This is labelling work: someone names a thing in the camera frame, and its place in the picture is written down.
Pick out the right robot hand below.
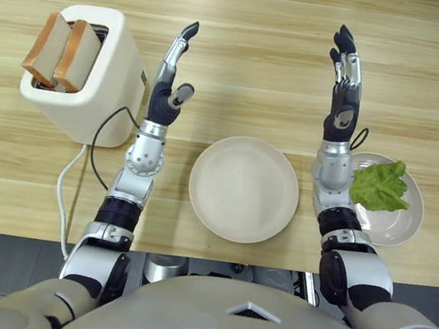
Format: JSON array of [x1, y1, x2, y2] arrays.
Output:
[[315, 22, 375, 147]]

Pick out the cream toaster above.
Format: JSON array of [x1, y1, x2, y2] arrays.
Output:
[[12, 0, 158, 153]]

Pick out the robot body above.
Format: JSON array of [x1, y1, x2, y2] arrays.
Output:
[[61, 253, 439, 329]]

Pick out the green lettuce leaf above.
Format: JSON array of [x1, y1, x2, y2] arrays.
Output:
[[347, 153, 418, 217]]

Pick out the white cord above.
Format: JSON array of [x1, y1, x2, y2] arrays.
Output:
[[45, 140, 92, 262]]

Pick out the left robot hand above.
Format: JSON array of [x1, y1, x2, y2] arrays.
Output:
[[144, 15, 207, 129]]

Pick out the bread slice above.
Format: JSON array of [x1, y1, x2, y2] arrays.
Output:
[[50, 16, 105, 96], [18, 7, 74, 89]]

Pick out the cream round plate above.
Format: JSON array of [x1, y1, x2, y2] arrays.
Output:
[[180, 128, 309, 252]]

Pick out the black cable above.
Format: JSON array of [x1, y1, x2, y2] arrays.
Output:
[[85, 102, 144, 195], [347, 125, 371, 154]]

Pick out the white round plate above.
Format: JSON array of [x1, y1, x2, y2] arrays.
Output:
[[337, 148, 433, 252]]

